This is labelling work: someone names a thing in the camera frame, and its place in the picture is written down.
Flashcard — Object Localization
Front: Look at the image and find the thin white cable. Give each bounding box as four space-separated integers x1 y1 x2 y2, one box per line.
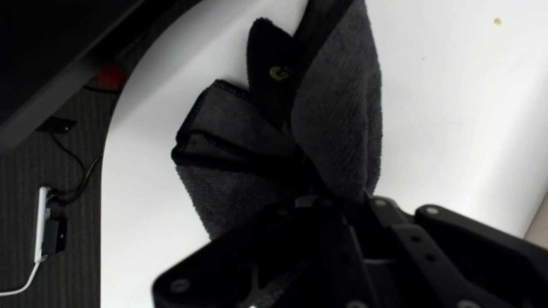
0 260 43 300

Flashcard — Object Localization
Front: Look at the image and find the thin black floor cable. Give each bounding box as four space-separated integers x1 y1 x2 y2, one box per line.
38 115 106 205

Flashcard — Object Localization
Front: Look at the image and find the black robot mounting stand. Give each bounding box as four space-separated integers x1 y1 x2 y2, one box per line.
0 0 202 151

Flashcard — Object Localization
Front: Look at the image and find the white power adapter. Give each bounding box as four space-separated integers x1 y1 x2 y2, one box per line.
33 183 71 265

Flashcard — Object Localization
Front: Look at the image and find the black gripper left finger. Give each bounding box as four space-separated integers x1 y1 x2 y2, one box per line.
149 197 380 308

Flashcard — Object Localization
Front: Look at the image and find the red clamp knob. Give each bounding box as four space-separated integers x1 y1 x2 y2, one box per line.
93 63 125 92

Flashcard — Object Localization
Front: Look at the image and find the black cloth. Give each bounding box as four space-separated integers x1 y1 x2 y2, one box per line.
170 0 386 243

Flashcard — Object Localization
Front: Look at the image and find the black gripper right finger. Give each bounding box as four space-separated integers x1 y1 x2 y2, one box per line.
341 195 548 308

